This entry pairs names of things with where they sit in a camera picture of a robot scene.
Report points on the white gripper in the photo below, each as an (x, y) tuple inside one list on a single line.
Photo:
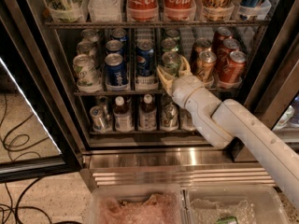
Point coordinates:
[(181, 91)]

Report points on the green soda can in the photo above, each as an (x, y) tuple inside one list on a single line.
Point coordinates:
[(169, 44), (171, 63), (173, 33)]

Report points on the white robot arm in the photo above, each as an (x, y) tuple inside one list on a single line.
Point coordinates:
[(219, 122)]

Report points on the front orange can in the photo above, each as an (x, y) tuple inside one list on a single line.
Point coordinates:
[(205, 63)]

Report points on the orange can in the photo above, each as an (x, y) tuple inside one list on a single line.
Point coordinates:
[(205, 63), (198, 46)]

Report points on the lone blue Pepsi can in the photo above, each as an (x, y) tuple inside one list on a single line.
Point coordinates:
[(144, 57)]

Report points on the rear orange can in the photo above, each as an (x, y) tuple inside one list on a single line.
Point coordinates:
[(198, 46)]

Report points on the bottom green white can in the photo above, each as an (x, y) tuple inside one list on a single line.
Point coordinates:
[(169, 117)]

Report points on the front red can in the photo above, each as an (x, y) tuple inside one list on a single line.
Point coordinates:
[(234, 67)]

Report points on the red can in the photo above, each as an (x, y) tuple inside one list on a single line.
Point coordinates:
[(224, 49), (234, 67), (221, 34)]

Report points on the front blue Pepsi can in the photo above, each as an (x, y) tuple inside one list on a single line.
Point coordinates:
[(116, 70)]

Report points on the middle red can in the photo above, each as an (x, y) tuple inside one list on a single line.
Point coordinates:
[(224, 49)]

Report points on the rear red can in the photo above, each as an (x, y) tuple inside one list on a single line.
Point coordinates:
[(221, 34)]

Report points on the middle blue Pepsi can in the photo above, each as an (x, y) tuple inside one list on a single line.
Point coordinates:
[(114, 46)]

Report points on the rear blue Pepsi can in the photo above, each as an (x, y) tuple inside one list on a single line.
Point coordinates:
[(119, 34)]

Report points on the stainless steel fridge cabinet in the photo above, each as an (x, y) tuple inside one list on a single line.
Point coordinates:
[(269, 38)]

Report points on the silver can bottom left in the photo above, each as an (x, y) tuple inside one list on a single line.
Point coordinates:
[(100, 122)]

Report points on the front white green can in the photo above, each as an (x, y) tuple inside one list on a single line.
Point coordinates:
[(85, 70)]

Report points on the middle white green can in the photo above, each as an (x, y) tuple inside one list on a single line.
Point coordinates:
[(88, 48)]

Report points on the rear white green can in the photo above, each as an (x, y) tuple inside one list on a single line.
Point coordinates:
[(91, 35)]

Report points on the green can in bin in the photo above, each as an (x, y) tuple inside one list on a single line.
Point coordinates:
[(227, 220)]

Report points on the open glass fridge door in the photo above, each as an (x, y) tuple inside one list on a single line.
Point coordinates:
[(34, 139)]

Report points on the bottom clear water bottle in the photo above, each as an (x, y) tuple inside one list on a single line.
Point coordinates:
[(186, 120)]

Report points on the clear water bottle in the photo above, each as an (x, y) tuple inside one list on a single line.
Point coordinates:
[(105, 10), (186, 120)]

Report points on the right brown juice bottle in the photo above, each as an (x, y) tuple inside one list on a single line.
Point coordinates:
[(147, 114)]

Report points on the brown juice bottle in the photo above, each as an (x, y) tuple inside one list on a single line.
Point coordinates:
[(123, 115), (147, 114)]

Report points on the left brown juice bottle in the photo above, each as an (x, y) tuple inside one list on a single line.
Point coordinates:
[(123, 115)]

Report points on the right Coca-Cola bottle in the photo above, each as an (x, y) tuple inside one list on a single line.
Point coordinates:
[(177, 10)]

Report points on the coca-cola bottle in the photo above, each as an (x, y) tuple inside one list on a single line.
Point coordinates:
[(142, 10), (177, 10)]

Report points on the left Coca-Cola bottle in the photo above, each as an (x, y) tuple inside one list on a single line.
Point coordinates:
[(142, 10)]

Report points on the gold label bottle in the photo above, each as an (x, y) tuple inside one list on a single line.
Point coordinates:
[(216, 10)]

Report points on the clear water bottle top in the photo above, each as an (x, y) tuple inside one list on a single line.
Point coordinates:
[(105, 10)]

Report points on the right clear plastic bin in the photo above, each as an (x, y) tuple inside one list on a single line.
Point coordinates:
[(250, 204)]

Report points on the clear plastic bin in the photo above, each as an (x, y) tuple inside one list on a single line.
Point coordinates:
[(138, 204), (250, 204)]

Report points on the green label bottle top left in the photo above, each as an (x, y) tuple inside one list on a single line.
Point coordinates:
[(65, 10)]

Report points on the left clear plastic bin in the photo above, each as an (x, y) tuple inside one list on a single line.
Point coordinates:
[(138, 204)]

